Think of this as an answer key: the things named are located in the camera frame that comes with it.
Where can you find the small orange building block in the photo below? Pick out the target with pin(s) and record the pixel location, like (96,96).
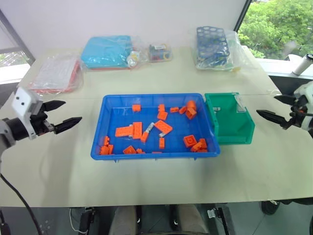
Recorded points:
(144,137)
(162,143)
(174,109)
(137,108)
(183,110)
(161,108)
(140,151)
(106,141)

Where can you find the black caster wheel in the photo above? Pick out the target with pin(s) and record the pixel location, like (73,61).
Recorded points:
(270,208)

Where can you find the green plastic bin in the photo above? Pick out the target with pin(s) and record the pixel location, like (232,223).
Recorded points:
(227,127)

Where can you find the white cylinder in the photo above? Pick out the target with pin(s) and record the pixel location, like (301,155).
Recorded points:
(302,64)

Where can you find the blue rack in plastic bag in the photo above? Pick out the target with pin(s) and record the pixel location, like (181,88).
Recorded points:
(212,46)

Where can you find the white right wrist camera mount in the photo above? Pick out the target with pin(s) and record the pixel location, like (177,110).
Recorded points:
(305,90)

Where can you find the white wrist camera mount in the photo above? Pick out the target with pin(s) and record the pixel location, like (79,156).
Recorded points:
(305,90)
(23,102)

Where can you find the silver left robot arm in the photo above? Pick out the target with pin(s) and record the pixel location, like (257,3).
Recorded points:
(5,133)

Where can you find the clear bin label card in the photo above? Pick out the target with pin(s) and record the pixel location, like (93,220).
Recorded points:
(240,105)

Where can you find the grey robot legs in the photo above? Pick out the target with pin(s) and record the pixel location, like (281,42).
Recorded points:
(156,220)

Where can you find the colourful packaged item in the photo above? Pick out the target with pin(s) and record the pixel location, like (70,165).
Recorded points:
(160,52)

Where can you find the teal item in plastic bag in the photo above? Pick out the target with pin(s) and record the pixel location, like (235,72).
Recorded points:
(105,52)

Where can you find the blue plastic tray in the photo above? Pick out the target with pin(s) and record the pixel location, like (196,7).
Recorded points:
(122,117)

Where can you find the grey window frame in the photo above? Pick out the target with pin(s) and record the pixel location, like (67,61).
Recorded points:
(17,34)

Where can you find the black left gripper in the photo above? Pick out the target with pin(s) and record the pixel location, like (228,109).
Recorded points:
(39,120)

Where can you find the dark window frame post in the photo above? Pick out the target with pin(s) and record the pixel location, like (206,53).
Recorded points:
(242,14)

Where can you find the flat orange block plate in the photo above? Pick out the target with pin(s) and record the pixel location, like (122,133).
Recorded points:
(137,129)
(163,126)
(123,131)

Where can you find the square orange building block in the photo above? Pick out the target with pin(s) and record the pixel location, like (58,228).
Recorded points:
(190,141)

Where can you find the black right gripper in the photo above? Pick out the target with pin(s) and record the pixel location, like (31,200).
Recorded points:
(298,111)

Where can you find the plastic bag with red sheets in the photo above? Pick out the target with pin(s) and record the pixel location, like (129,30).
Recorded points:
(55,74)

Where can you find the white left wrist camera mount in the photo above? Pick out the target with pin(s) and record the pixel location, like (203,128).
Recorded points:
(23,102)

